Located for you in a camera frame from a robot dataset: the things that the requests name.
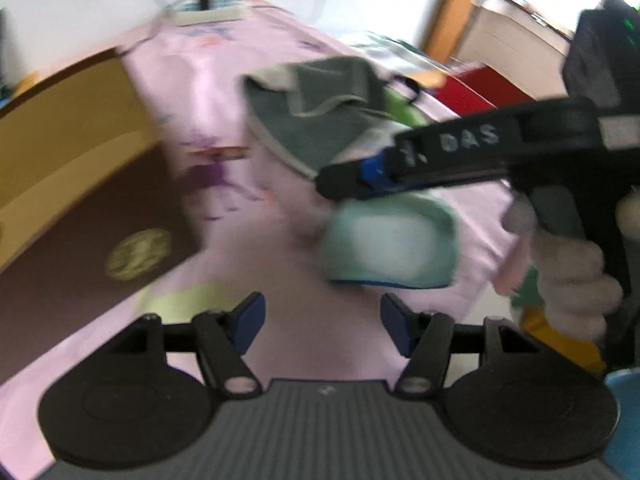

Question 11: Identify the white power strip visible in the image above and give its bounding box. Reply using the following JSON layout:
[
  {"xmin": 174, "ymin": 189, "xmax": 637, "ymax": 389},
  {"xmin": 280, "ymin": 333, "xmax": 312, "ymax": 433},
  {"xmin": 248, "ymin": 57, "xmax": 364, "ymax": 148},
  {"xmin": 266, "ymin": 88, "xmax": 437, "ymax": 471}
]
[{"xmin": 170, "ymin": 4, "xmax": 248, "ymax": 27}]

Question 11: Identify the red box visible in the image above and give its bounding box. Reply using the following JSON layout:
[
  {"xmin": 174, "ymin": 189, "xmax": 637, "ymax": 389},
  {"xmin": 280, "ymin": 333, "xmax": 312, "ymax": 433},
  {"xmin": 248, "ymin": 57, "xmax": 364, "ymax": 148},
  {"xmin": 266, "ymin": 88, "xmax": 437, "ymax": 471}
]
[{"xmin": 435, "ymin": 63, "xmax": 534, "ymax": 116}]

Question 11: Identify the mint green soft item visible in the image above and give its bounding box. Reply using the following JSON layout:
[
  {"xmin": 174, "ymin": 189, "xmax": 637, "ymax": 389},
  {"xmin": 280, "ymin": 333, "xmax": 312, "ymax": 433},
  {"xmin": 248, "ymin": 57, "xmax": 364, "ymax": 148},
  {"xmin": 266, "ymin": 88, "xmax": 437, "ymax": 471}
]
[{"xmin": 318, "ymin": 193, "xmax": 459, "ymax": 289}]

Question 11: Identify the blue bowl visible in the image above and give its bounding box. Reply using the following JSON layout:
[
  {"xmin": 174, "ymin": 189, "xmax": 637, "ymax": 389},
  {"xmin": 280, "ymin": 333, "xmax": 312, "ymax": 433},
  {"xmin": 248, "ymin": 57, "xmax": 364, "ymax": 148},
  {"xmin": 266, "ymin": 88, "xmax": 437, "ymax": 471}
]
[{"xmin": 604, "ymin": 367, "xmax": 640, "ymax": 480}]

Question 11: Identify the wooden door frame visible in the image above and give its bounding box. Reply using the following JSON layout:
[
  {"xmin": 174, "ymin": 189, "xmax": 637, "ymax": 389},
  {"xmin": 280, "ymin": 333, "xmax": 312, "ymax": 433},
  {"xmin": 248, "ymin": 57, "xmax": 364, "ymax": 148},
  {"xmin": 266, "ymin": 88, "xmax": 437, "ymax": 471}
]
[{"xmin": 420, "ymin": 0, "xmax": 473, "ymax": 63}]

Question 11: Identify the black camera device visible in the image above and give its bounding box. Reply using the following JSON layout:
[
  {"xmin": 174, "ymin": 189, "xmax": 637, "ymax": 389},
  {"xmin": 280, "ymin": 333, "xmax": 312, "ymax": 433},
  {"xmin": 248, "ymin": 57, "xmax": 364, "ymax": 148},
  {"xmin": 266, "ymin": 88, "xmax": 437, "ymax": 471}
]
[{"xmin": 562, "ymin": 0, "xmax": 639, "ymax": 115}]

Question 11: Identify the white gloved hand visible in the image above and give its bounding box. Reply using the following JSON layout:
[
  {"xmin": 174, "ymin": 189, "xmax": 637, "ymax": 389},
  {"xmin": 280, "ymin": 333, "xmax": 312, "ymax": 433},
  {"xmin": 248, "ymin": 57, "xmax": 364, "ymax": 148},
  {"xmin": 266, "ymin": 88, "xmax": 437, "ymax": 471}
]
[{"xmin": 494, "ymin": 195, "xmax": 624, "ymax": 342}]

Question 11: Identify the stack of magazines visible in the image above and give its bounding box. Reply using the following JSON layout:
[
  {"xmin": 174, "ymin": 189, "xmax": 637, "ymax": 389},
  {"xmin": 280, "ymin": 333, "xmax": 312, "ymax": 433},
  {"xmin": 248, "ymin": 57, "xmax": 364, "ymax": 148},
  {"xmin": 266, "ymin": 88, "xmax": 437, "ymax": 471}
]
[{"xmin": 349, "ymin": 32, "xmax": 447, "ymax": 76}]

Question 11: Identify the yellow soft item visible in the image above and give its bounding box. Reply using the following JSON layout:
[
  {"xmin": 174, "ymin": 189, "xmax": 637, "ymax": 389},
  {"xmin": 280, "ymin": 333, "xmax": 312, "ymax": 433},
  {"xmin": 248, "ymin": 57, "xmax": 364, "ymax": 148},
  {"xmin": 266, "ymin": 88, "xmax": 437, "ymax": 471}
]
[{"xmin": 518, "ymin": 307, "xmax": 606, "ymax": 376}]

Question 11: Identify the green plush toy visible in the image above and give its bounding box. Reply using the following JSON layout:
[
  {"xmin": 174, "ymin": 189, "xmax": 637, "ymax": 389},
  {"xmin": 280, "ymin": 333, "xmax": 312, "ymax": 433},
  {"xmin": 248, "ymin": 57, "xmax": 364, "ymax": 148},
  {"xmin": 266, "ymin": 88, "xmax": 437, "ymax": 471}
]
[{"xmin": 384, "ymin": 84, "xmax": 432, "ymax": 128}]

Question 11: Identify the grey cloth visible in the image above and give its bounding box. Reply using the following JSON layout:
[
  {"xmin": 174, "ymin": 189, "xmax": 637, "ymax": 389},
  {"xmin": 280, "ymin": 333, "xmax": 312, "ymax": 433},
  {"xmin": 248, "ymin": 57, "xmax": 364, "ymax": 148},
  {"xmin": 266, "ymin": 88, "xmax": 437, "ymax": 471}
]
[{"xmin": 242, "ymin": 56, "xmax": 405, "ymax": 188}]

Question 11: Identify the pink patterned table cover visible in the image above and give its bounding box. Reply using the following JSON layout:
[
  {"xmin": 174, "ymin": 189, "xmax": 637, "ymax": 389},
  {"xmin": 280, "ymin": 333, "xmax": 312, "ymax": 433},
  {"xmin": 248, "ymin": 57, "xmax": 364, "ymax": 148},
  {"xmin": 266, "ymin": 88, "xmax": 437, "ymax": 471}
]
[{"xmin": 0, "ymin": 0, "xmax": 532, "ymax": 480}]

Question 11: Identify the brown and gold box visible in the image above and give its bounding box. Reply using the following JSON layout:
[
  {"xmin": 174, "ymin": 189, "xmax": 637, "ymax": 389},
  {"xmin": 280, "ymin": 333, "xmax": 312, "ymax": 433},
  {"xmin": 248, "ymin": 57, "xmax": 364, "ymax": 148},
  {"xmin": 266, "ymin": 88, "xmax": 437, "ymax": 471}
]
[{"xmin": 1, "ymin": 50, "xmax": 202, "ymax": 379}]

